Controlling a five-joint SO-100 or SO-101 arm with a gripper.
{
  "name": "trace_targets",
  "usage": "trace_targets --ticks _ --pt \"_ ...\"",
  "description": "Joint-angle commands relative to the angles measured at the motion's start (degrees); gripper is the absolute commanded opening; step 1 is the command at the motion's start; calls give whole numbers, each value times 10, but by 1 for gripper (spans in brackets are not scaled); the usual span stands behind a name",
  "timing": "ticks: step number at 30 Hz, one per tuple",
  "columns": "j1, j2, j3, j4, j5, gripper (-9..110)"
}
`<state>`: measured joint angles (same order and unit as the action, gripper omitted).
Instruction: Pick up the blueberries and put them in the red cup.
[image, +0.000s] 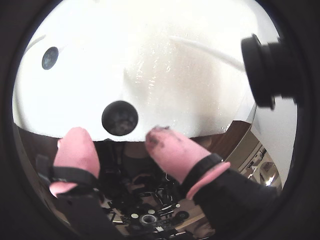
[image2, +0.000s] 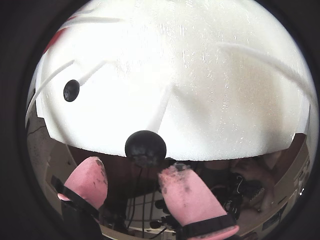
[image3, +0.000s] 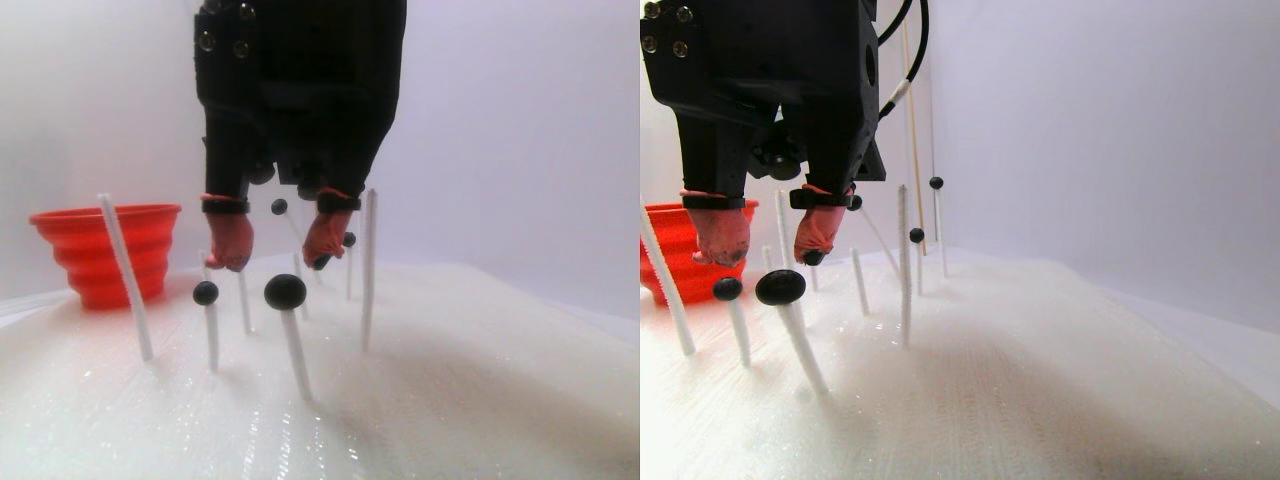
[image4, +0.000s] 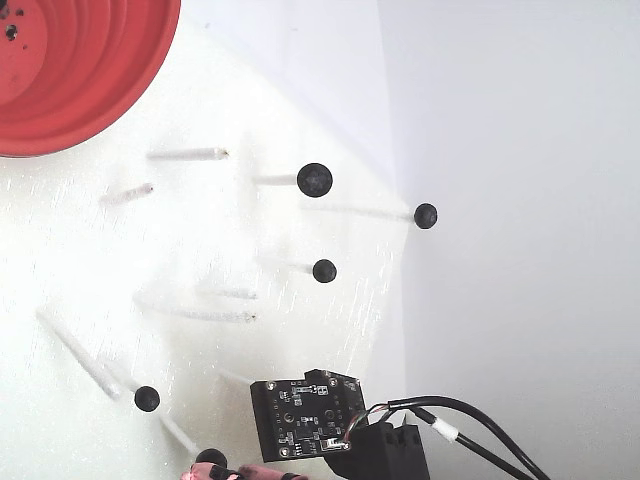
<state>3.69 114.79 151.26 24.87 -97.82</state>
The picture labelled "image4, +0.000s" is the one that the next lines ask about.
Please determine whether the pink covered gripper finger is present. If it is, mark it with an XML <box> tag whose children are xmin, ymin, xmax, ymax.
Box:
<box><xmin>180</xmin><ymin>462</ymin><xmax>237</xmax><ymax>480</ymax></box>

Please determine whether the black fisheye lens camera module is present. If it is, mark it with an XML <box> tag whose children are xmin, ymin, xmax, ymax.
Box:
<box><xmin>303</xmin><ymin>368</ymin><xmax>363</xmax><ymax>401</ymax></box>

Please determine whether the dark round blueberry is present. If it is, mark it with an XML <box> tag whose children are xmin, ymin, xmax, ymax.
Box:
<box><xmin>413</xmin><ymin>202</ymin><xmax>439</xmax><ymax>231</ymax></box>
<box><xmin>296</xmin><ymin>162</ymin><xmax>335</xmax><ymax>198</ymax></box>
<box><xmin>312</xmin><ymin>258</ymin><xmax>338</xmax><ymax>285</ymax></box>
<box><xmin>133</xmin><ymin>385</ymin><xmax>162</xmax><ymax>414</ymax></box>
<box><xmin>194</xmin><ymin>448</ymin><xmax>229</xmax><ymax>470</ymax></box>

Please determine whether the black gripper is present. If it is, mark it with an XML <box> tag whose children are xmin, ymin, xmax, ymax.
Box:
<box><xmin>237</xmin><ymin>418</ymin><xmax>432</xmax><ymax>480</ymax></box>

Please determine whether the red collapsible silicone cup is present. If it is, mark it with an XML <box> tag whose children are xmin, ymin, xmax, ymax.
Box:
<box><xmin>0</xmin><ymin>0</ymin><xmax>182</xmax><ymax>159</ymax></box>

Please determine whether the black cable with white tape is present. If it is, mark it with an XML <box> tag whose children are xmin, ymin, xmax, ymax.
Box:
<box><xmin>394</xmin><ymin>405</ymin><xmax>534</xmax><ymax>480</ymax></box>

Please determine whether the plain black cable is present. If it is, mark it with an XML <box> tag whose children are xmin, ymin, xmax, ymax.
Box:
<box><xmin>367</xmin><ymin>395</ymin><xmax>552</xmax><ymax>480</ymax></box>

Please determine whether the black camera circuit board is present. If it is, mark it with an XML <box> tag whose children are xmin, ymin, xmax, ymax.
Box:
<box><xmin>249</xmin><ymin>378</ymin><xmax>369</xmax><ymax>464</ymax></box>

